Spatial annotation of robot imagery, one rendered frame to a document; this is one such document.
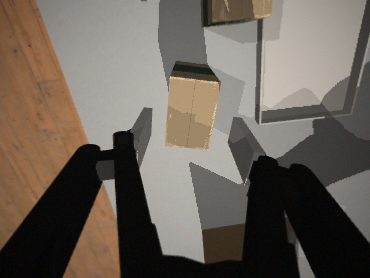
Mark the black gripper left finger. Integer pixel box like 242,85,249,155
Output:
0,107,169,278

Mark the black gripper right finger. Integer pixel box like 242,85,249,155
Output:
228,117,370,278

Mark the tan rectangular pack with dark green band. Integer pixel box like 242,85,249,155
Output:
201,0,272,27
165,61,221,150

